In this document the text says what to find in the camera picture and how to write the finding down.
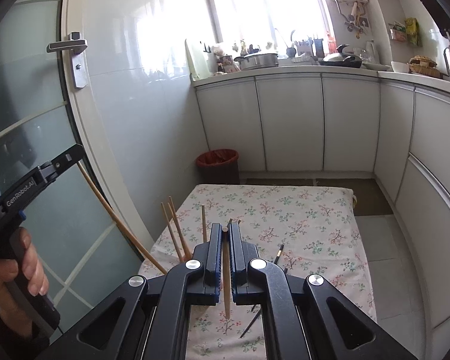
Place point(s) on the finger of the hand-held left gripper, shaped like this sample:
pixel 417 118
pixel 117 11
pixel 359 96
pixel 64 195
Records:
pixel 62 157

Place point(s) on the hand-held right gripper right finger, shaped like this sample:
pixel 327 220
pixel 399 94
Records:
pixel 233 266

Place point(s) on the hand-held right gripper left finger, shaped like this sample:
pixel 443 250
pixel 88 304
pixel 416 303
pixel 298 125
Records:
pixel 218 266

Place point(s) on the brown wooden chopstick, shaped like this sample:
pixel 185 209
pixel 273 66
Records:
pixel 227 311

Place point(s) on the person's left forearm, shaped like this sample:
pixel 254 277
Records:
pixel 7 339

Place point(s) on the hanging kitchen utensils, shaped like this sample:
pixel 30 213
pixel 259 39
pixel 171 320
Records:
pixel 354 18

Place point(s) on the person's left hand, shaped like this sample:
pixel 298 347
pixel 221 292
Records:
pixel 32 266

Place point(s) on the frosted glass door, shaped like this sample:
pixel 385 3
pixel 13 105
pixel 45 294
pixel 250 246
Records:
pixel 60 213

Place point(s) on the floral printed cloth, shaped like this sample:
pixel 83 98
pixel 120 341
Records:
pixel 303 213

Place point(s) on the red trash bin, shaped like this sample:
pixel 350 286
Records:
pixel 217 165

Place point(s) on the pale cutting board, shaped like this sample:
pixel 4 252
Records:
pixel 197 62

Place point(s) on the steel steamer pot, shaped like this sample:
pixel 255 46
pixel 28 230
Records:
pixel 258 62

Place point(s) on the utensil holder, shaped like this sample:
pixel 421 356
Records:
pixel 303 48

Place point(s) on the black wok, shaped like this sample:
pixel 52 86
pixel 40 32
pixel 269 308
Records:
pixel 341 61

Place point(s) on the dark knife block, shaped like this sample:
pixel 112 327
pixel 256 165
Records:
pixel 318 47

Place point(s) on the red bottle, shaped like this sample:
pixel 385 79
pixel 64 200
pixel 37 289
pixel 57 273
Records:
pixel 330 43

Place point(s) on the glass jug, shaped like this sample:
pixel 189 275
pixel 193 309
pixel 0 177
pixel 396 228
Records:
pixel 371 51

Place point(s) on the kitchen window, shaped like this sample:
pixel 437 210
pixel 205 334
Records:
pixel 266 0

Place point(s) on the white bowl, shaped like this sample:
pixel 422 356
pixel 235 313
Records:
pixel 399 66

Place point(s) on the wicker basket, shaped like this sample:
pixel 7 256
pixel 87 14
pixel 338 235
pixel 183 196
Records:
pixel 423 66

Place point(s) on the wall rack with packets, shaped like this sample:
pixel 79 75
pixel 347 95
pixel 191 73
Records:
pixel 405 33

